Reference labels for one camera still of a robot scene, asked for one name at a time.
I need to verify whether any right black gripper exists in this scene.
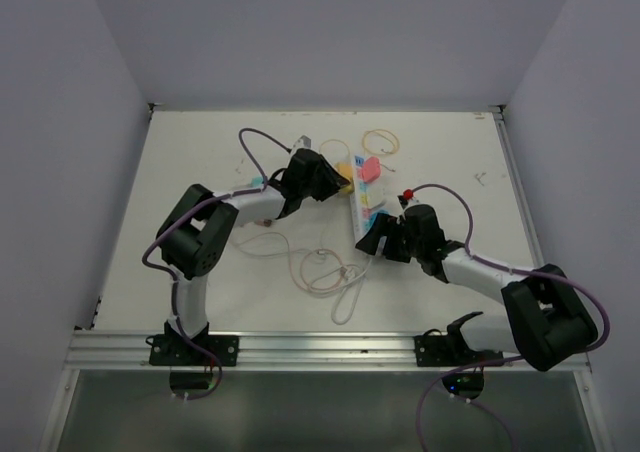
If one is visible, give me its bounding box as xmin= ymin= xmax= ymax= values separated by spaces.
xmin=357 ymin=214 xmax=423 ymax=265

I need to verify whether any yellow charger plug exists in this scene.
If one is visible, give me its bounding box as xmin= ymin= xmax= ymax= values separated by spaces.
xmin=335 ymin=162 xmax=353 ymax=181
xmin=338 ymin=180 xmax=354 ymax=196

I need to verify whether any white power strip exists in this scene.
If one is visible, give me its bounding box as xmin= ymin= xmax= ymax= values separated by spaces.
xmin=349 ymin=155 xmax=386 ymax=242

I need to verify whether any teal charger plug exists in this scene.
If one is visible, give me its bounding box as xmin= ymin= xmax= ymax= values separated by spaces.
xmin=250 ymin=177 xmax=268 ymax=190

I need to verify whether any brown pink charger plug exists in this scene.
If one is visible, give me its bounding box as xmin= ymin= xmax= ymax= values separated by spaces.
xmin=254 ymin=219 xmax=275 ymax=227

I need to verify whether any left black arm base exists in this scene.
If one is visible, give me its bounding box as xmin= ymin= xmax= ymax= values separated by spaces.
xmin=145 ymin=329 xmax=240 ymax=367

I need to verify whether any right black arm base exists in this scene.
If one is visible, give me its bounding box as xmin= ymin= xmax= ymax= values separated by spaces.
xmin=413 ymin=329 xmax=504 ymax=368

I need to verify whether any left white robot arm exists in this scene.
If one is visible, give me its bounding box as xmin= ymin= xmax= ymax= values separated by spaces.
xmin=152 ymin=148 xmax=349 ymax=365

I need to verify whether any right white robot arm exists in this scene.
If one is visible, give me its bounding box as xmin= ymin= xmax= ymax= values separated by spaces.
xmin=356 ymin=204 xmax=598 ymax=371

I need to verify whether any white flat plug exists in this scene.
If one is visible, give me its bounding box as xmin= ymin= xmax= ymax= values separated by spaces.
xmin=366 ymin=184 xmax=386 ymax=209

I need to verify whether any pink flat plug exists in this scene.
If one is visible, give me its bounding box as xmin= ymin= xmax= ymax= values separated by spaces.
xmin=360 ymin=157 xmax=381 ymax=184

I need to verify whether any white power strip cord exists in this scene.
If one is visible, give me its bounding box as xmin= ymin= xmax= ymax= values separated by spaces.
xmin=330 ymin=254 xmax=376 ymax=326

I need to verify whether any pink usb cable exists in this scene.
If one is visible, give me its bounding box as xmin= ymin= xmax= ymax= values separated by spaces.
xmin=287 ymin=249 xmax=364 ymax=301

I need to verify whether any yellow usb cable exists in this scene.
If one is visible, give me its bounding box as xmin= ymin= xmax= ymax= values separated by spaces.
xmin=362 ymin=129 xmax=401 ymax=173

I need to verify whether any white usb cable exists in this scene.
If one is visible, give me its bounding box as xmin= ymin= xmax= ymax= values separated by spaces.
xmin=232 ymin=231 xmax=321 ymax=261

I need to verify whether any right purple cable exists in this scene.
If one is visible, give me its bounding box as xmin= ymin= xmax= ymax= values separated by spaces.
xmin=404 ymin=183 xmax=612 ymax=452

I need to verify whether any aluminium frame rail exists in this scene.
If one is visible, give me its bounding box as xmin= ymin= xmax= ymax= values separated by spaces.
xmin=63 ymin=329 xmax=592 ymax=372

